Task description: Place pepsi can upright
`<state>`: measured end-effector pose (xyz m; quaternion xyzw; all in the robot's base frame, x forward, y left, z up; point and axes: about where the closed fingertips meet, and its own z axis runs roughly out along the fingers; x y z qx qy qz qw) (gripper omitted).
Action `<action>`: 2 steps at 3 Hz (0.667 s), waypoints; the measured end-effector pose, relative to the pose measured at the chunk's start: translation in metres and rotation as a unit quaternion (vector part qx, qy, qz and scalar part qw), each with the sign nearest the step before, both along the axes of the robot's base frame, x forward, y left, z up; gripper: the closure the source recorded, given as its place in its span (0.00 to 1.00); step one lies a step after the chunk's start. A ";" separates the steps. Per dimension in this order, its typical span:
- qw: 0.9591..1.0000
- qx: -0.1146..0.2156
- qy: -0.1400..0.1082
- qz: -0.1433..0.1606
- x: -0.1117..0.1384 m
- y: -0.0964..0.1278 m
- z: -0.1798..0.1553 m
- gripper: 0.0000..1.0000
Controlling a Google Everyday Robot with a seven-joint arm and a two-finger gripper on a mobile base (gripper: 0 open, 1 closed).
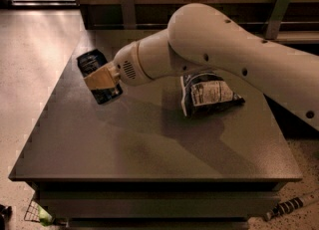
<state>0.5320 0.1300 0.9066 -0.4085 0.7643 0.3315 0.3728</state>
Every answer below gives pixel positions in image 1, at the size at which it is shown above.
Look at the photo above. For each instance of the blue pepsi can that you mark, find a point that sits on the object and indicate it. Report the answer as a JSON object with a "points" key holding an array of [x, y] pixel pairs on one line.
{"points": [[97, 77]]}

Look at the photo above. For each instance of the metal bracket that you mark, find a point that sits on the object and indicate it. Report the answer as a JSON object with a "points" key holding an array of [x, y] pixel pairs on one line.
{"points": [[129, 14], [274, 21]]}

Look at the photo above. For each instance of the striped black white stick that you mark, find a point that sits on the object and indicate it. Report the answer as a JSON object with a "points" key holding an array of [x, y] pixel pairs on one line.
{"points": [[293, 204]]}

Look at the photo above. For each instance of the black object on floor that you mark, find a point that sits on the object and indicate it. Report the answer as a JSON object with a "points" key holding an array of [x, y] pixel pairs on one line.
{"points": [[5, 216]]}

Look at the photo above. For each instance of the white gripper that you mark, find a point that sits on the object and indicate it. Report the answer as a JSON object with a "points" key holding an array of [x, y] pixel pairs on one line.
{"points": [[127, 64]]}

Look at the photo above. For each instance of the left metal bracket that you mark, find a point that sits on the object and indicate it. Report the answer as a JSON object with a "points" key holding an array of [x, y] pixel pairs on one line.
{"points": [[129, 14]]}

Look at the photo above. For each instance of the black chip bag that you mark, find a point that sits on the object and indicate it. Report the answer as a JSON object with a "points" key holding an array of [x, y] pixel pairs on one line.
{"points": [[207, 93]]}

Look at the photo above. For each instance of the green object in basket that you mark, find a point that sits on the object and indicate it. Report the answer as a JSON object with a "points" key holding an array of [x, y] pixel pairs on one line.
{"points": [[44, 217]]}

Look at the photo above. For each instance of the right metal bracket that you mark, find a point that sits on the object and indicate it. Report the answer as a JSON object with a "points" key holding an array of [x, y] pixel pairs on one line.
{"points": [[274, 21]]}

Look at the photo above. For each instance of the wire basket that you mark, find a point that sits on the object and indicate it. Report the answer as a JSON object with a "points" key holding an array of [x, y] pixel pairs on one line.
{"points": [[32, 212]]}

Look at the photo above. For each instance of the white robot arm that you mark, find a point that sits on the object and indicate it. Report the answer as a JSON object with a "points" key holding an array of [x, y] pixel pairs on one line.
{"points": [[199, 37]]}

